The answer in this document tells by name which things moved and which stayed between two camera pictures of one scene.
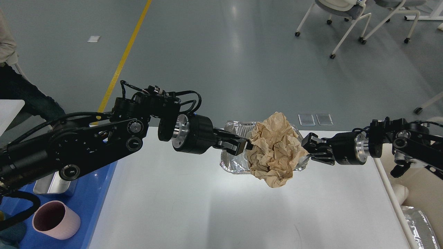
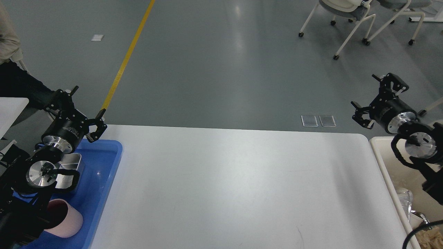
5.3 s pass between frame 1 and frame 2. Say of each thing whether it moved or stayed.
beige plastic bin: stayed
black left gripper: moved
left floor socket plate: stayed
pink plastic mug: stayed
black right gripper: moved
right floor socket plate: stayed
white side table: stayed
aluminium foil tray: moved
